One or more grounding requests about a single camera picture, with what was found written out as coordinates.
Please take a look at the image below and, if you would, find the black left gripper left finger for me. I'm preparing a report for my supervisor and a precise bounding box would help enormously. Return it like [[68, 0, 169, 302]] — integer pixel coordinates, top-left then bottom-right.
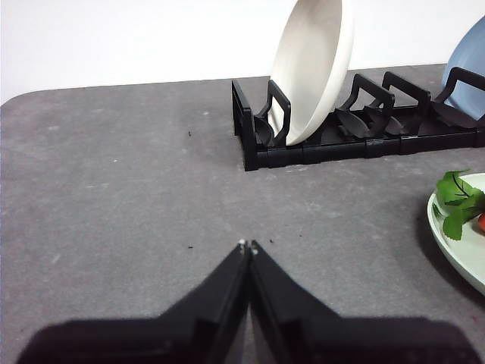
[[14, 238, 252, 364]]

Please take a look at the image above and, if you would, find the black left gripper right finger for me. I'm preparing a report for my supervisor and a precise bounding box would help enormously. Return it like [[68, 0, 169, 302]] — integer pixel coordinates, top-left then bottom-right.
[[249, 240, 480, 364]]

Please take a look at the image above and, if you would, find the green plate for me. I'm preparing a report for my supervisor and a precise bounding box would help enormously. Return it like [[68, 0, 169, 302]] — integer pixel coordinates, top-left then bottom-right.
[[427, 172, 485, 297]]

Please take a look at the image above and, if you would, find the orange carrot with green leaves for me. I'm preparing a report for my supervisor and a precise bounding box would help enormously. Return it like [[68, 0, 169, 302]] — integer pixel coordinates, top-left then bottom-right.
[[435, 169, 485, 242]]

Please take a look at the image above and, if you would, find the black plate rack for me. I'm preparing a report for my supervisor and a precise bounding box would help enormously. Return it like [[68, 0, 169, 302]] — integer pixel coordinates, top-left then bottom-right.
[[230, 67, 485, 172]]

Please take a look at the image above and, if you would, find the white plate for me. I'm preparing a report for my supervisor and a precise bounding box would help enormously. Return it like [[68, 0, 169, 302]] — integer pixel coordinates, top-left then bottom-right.
[[269, 0, 355, 147]]

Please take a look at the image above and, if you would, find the blue plate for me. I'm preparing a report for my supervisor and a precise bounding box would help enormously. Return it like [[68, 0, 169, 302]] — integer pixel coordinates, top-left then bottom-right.
[[441, 14, 485, 121]]

